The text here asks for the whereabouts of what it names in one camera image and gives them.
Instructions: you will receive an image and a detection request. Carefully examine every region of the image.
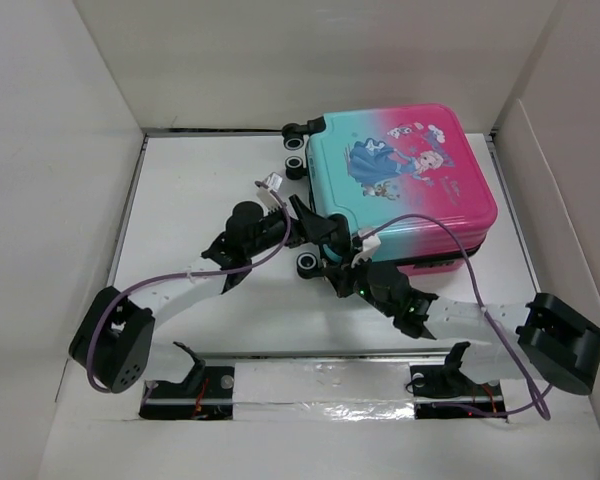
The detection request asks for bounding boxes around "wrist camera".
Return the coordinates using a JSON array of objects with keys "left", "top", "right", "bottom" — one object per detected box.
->
[
  {"left": 255, "top": 172, "right": 284, "bottom": 212},
  {"left": 351, "top": 228, "right": 381, "bottom": 267}
]

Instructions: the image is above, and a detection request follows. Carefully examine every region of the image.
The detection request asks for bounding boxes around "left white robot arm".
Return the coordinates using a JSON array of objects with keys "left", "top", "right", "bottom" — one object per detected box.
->
[{"left": 68, "top": 195, "right": 351, "bottom": 394}]

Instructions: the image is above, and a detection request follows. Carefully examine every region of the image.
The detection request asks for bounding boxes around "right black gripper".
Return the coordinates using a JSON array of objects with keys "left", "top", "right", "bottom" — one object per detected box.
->
[{"left": 320, "top": 250, "right": 395, "bottom": 318}]

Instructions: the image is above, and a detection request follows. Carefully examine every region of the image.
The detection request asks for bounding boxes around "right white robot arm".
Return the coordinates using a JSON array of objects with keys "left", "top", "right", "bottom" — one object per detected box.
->
[{"left": 322, "top": 261, "right": 600, "bottom": 396}]

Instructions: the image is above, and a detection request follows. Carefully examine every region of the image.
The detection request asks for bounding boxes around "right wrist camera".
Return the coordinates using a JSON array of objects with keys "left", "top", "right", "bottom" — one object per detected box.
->
[{"left": 351, "top": 228, "right": 381, "bottom": 267}]

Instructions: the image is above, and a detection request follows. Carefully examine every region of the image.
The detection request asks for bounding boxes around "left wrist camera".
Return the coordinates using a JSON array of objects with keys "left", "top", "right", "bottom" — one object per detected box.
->
[{"left": 255, "top": 172, "right": 284, "bottom": 212}]

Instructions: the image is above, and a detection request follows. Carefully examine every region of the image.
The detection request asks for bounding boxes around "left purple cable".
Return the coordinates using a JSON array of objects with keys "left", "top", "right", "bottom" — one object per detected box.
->
[{"left": 88, "top": 180, "right": 292, "bottom": 394}]

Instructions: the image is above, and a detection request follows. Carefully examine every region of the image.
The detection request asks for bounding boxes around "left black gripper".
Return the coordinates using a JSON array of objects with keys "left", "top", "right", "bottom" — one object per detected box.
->
[{"left": 245, "top": 195, "right": 334, "bottom": 259}]

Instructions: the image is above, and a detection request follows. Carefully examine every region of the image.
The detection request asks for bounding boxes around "pink and teal kids suitcase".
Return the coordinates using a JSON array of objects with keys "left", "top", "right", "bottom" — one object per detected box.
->
[{"left": 281, "top": 104, "right": 498, "bottom": 274}]

